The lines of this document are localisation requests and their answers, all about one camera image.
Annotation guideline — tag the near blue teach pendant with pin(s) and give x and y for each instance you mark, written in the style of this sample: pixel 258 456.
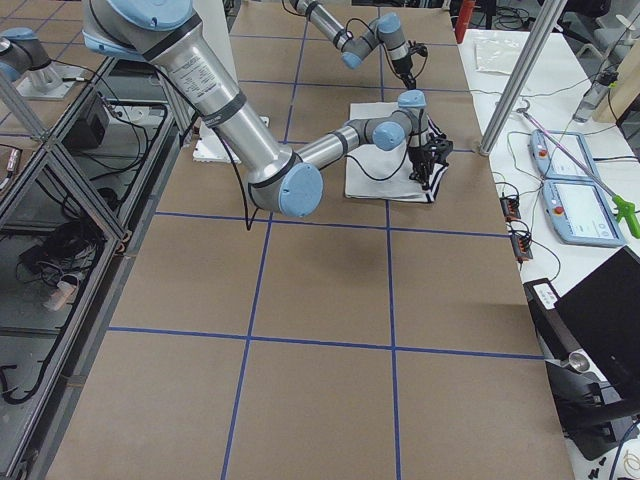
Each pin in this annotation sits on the near blue teach pendant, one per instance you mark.
pixel 579 214

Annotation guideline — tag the grey cartoon print t-shirt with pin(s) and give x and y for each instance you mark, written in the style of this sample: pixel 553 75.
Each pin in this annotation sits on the grey cartoon print t-shirt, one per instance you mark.
pixel 381 169

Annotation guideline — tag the far blue teach pendant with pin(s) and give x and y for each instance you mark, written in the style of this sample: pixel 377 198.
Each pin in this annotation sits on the far blue teach pendant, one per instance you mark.
pixel 552 161

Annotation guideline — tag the black monitor stand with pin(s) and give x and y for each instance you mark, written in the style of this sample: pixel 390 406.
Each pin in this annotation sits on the black monitor stand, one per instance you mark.
pixel 592 413

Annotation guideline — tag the near orange black usb hub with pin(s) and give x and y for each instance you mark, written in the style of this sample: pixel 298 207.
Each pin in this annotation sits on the near orange black usb hub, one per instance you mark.
pixel 521 245

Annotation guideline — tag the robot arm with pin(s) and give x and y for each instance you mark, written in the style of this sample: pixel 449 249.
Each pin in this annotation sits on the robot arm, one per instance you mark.
pixel 169 36
pixel 360 35

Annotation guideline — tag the metal reacher grabber tool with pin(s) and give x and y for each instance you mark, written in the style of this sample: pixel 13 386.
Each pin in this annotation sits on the metal reacher grabber tool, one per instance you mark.
pixel 625 209

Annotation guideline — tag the black laptop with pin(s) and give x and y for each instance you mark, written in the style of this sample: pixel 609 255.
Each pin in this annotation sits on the black laptop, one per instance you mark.
pixel 602 313

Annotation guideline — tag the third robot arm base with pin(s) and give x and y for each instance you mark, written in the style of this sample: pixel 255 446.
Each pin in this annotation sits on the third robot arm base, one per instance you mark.
pixel 22 53

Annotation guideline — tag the orange black usb hub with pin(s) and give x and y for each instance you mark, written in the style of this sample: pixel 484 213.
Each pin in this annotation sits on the orange black usb hub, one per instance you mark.
pixel 521 245
pixel 510 207

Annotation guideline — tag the clear water bottle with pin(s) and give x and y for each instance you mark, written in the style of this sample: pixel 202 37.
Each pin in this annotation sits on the clear water bottle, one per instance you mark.
pixel 594 95

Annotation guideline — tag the blue teach pendant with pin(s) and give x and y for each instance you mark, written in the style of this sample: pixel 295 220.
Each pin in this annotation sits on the blue teach pendant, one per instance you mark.
pixel 552 161
pixel 579 214

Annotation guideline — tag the clear plastic bag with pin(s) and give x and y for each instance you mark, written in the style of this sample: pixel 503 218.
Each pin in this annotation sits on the clear plastic bag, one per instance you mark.
pixel 497 56

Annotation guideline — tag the far orange black usb hub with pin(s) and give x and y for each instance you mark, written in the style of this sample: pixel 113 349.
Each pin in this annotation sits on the far orange black usb hub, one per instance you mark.
pixel 510 207

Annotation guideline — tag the red cylinder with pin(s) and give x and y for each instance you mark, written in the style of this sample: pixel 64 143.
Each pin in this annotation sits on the red cylinder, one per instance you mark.
pixel 465 13

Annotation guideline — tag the aluminium frame post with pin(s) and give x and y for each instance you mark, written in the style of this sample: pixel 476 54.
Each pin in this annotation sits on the aluminium frame post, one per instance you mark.
pixel 542 28

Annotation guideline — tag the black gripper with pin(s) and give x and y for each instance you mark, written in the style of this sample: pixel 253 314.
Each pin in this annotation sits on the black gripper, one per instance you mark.
pixel 419 156
pixel 403 67

